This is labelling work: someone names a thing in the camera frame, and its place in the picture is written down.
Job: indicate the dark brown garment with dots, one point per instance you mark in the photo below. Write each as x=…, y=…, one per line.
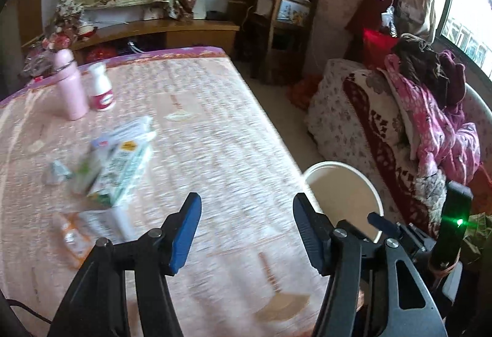
x=419, y=60

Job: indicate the flat white wrapper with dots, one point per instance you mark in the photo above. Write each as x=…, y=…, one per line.
x=180, y=115

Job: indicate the beige flat wrapper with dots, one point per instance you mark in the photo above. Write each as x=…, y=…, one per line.
x=286, y=304

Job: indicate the pink water bottle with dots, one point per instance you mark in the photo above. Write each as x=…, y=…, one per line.
x=73, y=90

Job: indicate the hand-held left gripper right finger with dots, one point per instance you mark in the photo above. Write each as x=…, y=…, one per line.
x=307, y=237

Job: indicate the red floral bag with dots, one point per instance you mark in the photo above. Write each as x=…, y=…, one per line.
x=63, y=33

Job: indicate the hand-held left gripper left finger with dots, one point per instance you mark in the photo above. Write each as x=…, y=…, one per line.
x=184, y=241

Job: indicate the white bottle with pink label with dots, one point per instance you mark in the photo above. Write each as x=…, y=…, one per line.
x=102, y=90

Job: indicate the window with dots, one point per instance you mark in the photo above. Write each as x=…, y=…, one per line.
x=465, y=25

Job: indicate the wooden cabinet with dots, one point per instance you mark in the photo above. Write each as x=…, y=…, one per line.
x=192, y=29

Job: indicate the small crumpled grey packet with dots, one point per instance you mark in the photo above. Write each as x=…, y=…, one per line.
x=57, y=172

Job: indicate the orange snack packet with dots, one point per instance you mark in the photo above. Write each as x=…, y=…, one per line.
x=73, y=241

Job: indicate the white and blue box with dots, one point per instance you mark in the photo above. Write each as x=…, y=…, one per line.
x=127, y=135

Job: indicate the white plastic bucket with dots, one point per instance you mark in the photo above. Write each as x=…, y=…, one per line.
x=342, y=194

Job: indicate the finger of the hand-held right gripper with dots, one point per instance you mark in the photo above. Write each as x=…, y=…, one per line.
x=380, y=221

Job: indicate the bright red bag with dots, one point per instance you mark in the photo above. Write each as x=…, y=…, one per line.
x=378, y=42

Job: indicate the orange-red cloth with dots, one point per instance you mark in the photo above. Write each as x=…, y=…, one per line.
x=303, y=90

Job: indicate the white floral cushion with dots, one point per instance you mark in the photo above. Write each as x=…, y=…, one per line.
x=334, y=102

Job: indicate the dark red hanging cloth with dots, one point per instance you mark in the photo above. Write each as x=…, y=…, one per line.
x=378, y=2

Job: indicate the dark wooden chair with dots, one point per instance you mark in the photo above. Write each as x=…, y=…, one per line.
x=275, y=33

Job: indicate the green and white carton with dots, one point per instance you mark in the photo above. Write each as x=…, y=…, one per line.
x=119, y=171

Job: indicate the pink floral clothing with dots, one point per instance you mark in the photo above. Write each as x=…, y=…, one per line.
x=430, y=117

